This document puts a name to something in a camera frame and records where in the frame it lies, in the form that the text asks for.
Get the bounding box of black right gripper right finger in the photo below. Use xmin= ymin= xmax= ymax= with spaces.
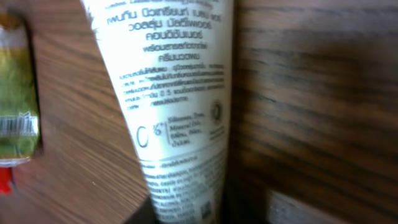
xmin=222 ymin=180 xmax=270 ymax=224

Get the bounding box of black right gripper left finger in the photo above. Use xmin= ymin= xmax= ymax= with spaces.
xmin=124 ymin=197 xmax=159 ymax=224

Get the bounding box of orange spaghetti pack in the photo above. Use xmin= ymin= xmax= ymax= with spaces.
xmin=0 ymin=167 xmax=14 ymax=195

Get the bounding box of green snack pouch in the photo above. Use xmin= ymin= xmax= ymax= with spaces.
xmin=1 ymin=11 xmax=40 ymax=167

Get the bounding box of white tube gold cap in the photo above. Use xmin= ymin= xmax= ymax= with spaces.
xmin=82 ymin=0 xmax=234 ymax=223

